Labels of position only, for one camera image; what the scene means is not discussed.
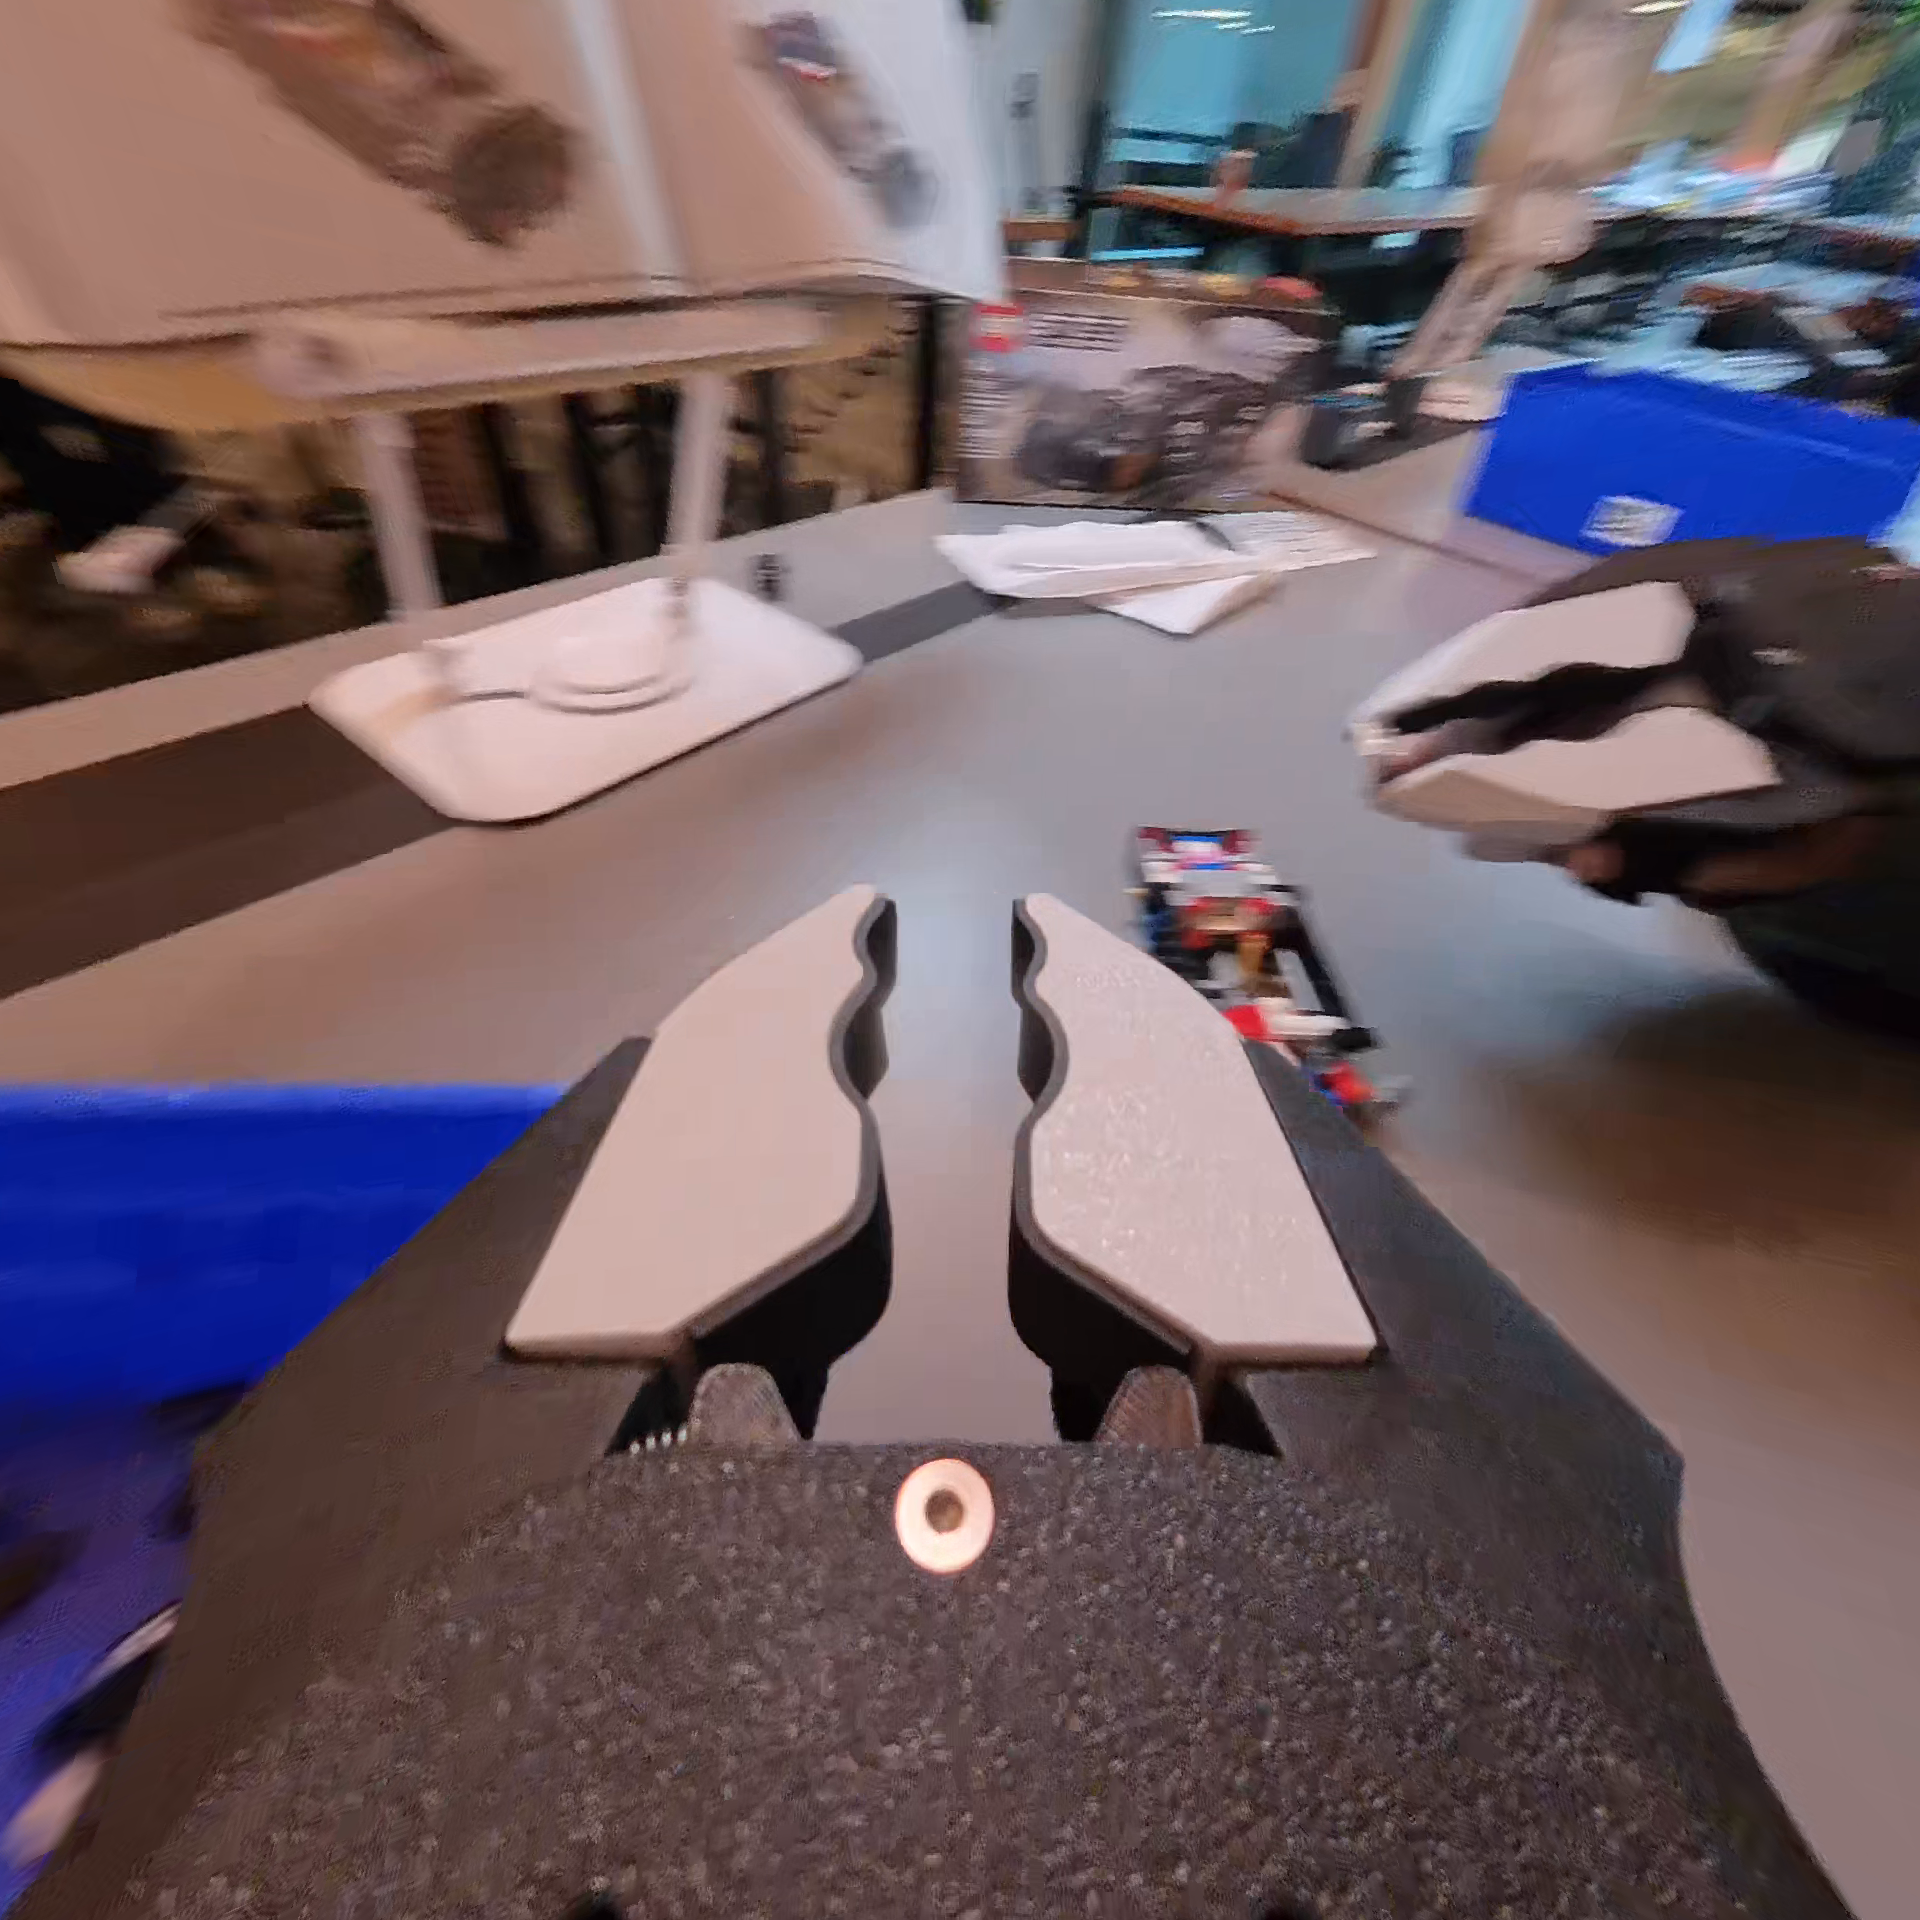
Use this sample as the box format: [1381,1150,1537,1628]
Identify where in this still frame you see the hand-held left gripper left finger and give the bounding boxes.
[500,881,898,1416]

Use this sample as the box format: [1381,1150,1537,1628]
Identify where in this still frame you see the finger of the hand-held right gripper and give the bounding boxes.
[1370,702,1790,858]
[1346,577,1709,751]

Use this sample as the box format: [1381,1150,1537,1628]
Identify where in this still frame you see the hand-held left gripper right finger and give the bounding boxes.
[1005,893,1384,1425]

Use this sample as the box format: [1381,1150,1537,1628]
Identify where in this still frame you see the partly built lego car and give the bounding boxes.
[1128,821,1409,1132]

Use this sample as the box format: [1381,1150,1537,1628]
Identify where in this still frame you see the blue plastic bin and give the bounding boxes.
[0,1079,575,1920]

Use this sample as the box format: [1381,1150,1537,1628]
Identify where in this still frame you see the lego set box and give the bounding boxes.
[955,254,1349,515]

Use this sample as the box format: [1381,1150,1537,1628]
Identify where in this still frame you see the person's right hand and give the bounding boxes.
[1557,805,1920,908]

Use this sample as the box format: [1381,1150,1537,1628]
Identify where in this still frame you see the blue bin with white label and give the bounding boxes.
[1458,357,1920,565]

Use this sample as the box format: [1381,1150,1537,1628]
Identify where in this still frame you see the white paper bags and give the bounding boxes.
[935,510,1384,641]

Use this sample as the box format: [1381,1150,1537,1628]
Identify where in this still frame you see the poster on wooden easel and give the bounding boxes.
[1406,0,1669,398]

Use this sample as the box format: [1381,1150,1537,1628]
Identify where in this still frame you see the white book stand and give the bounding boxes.
[255,297,1011,832]

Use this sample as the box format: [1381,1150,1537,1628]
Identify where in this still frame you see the long wooden table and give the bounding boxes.
[1092,181,1502,249]

